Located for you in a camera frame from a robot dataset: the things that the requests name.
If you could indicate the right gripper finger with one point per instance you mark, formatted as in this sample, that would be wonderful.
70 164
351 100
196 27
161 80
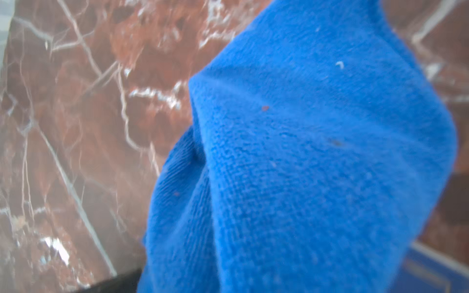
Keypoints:
123 283

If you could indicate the blue cleaning cloth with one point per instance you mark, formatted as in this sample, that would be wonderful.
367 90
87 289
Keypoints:
318 149

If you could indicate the blue Little Prince book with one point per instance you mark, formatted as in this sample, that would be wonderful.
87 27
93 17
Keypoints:
425 270

